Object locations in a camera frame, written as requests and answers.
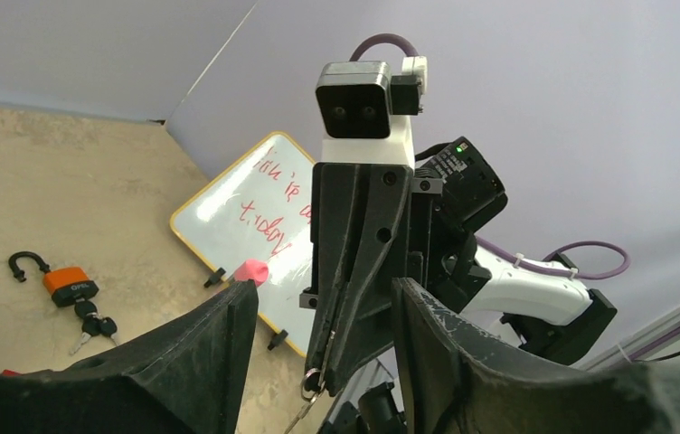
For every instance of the orange black padlock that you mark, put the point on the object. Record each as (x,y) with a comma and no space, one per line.
(66,286)

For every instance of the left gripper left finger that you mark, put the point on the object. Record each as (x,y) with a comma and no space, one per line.
(186,376)

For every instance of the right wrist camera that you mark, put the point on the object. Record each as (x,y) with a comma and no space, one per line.
(367,110)

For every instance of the pink cap bottle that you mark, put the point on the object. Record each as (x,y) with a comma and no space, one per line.
(252,269)

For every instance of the black head keys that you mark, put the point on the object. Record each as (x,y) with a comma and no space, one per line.
(93,324)

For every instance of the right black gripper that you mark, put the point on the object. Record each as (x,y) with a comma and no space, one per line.
(359,233)

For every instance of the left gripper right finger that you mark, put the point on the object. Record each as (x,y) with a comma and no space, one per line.
(457,378)

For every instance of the black whiteboard clip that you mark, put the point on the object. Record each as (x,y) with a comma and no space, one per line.
(215,278)

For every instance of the whiteboard with yellow frame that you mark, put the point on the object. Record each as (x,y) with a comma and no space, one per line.
(259,208)

